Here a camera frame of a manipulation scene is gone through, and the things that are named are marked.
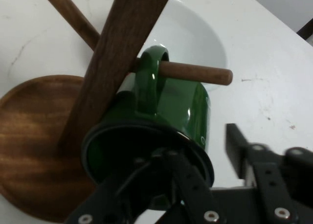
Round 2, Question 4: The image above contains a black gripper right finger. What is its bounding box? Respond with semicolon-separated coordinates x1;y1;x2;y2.
225;123;313;224

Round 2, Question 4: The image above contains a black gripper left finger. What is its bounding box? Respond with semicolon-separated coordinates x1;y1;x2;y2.
65;148;228;224

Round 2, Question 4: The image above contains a green enamel mug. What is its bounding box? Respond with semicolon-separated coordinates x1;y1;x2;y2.
82;45;215;211

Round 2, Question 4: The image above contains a red and white bowl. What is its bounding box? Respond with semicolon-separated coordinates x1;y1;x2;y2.
135;0;228;94

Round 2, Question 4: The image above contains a dark wooden mug tree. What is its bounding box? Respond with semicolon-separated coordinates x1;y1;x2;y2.
0;0;234;224

